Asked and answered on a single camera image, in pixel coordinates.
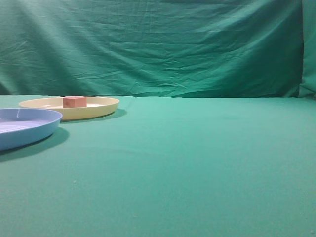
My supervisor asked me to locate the red cube block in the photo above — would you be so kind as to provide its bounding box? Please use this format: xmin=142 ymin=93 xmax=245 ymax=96
xmin=62 ymin=96 xmax=87 ymax=108

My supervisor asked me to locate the yellow plastic plate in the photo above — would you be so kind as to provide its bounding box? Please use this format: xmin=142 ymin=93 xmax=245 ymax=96
xmin=19 ymin=97 xmax=119 ymax=120

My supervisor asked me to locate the blue plastic plate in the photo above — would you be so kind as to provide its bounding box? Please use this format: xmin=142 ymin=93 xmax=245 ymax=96
xmin=0 ymin=108 xmax=63 ymax=151

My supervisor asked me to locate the green table cloth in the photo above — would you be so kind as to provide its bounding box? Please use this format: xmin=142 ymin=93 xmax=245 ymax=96
xmin=0 ymin=97 xmax=316 ymax=237

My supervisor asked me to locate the green backdrop cloth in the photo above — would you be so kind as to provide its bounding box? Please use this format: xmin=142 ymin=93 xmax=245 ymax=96
xmin=0 ymin=0 xmax=316 ymax=97

